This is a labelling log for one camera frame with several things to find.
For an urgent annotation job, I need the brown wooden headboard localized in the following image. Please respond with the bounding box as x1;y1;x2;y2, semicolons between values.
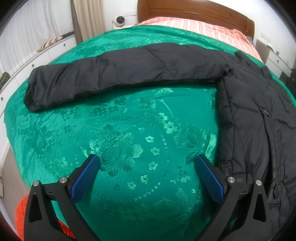
137;0;255;38

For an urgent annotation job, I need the beige curtain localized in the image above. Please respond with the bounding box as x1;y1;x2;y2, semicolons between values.
70;0;105;45

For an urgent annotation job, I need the white sheer curtain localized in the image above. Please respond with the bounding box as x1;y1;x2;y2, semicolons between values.
1;1;73;75

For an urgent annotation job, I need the black clothes pile on chair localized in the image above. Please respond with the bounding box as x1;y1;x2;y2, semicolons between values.
285;68;296;96

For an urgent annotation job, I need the green satin bedspread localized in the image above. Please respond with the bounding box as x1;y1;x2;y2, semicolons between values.
4;24;296;241

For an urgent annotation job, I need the black puffer jacket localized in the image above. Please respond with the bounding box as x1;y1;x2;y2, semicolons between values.
23;43;296;237

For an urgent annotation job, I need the pink striped bed sheet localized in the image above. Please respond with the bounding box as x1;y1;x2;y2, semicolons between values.
138;16;262;61

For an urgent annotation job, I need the red knit garment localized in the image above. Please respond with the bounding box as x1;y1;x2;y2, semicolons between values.
15;195;74;240

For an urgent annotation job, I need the striped cushion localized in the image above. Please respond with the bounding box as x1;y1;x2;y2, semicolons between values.
37;37;63;52

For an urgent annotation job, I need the white bedside cabinet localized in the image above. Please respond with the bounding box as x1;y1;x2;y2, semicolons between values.
255;40;292;82

